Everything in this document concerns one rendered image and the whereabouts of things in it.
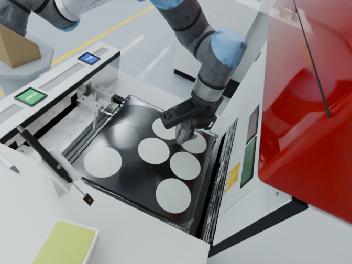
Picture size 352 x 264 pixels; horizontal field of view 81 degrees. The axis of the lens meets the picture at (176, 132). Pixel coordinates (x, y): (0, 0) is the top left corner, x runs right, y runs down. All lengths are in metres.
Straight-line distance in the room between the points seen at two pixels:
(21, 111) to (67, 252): 0.40
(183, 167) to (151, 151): 0.11
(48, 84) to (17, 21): 0.34
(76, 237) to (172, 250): 0.19
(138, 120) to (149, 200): 0.28
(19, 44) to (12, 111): 0.41
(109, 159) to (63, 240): 0.28
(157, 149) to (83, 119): 0.26
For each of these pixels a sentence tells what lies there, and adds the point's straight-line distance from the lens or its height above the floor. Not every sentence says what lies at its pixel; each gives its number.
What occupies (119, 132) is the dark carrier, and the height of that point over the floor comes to 0.90.
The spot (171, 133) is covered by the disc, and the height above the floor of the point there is 0.90.
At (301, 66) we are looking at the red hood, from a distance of 0.33.
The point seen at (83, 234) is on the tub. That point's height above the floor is 1.03.
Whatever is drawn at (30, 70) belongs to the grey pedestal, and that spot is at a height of 0.82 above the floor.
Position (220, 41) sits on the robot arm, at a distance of 0.45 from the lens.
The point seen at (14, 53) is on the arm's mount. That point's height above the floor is 0.88.
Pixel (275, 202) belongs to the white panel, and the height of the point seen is 1.19.
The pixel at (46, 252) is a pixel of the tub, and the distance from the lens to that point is 0.41.
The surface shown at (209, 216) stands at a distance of 0.56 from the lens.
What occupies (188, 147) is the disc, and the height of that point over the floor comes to 0.90.
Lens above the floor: 1.42
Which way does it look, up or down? 47 degrees down
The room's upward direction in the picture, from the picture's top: 23 degrees clockwise
